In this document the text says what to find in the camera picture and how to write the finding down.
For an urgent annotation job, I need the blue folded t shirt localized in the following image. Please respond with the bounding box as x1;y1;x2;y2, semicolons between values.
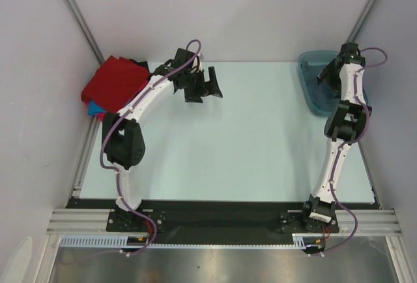
87;100;107;115

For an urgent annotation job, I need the right aluminium side rail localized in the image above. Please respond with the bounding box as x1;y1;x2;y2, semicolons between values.
358;141;381;208

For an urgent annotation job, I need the red folded t shirt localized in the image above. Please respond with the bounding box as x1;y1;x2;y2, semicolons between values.
81;56;150;113

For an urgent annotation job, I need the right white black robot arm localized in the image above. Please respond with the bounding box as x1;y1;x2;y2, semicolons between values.
300;42;372;232

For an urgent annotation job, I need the teal transparent plastic bin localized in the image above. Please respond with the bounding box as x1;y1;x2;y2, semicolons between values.
298;42;367;117

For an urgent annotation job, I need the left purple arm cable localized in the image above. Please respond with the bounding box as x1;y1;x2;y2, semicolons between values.
61;39;202;266

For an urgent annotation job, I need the grey blue polo shirt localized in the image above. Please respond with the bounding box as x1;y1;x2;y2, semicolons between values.
300;61;339;116

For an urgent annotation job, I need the aluminium side rail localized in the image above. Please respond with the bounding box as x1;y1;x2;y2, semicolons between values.
70;116;100;198
358;141;381;208

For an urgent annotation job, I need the left aluminium side rail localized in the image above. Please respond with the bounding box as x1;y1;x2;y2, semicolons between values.
70;116;100;198

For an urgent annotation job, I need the grey cable duct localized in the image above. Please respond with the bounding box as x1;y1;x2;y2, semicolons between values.
292;233;326;249
61;235;149;248

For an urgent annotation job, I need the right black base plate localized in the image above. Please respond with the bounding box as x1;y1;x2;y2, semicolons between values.
278;211;339;234

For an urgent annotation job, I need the black folded t shirt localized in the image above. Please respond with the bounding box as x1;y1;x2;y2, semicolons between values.
130;59;151;76

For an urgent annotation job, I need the right aluminium corner post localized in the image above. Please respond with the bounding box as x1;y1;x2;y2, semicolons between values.
346;0;379;42

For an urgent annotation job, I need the left grey cable duct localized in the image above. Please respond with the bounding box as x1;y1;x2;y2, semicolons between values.
61;235;149;248

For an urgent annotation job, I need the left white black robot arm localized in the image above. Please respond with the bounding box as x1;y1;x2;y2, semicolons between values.
100;48;223;231

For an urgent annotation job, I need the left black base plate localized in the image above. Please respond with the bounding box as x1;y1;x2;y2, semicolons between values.
106;209;165;233

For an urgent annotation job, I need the aluminium front frame rail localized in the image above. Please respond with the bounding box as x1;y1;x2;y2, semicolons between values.
46;209;403;237

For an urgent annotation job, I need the left aluminium corner post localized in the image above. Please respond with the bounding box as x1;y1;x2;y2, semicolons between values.
63;0;105;65

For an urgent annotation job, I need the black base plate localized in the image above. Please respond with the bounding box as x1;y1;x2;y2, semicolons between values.
106;209;165;233
278;211;339;234

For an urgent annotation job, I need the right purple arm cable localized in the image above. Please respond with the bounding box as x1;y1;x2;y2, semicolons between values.
306;46;389;258

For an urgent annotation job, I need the right grey cable duct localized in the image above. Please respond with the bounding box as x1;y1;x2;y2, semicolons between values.
292;233;326;249

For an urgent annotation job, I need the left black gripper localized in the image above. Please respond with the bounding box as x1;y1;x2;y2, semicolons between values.
183;67;222;103

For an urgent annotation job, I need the aluminium corner post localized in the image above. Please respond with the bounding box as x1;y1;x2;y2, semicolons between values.
63;0;105;65
346;0;379;42

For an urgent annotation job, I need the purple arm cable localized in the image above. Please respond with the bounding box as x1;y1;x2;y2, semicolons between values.
306;46;389;258
61;39;202;266

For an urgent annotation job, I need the pink folded t shirt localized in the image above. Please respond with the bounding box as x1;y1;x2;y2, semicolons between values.
95;112;108;122

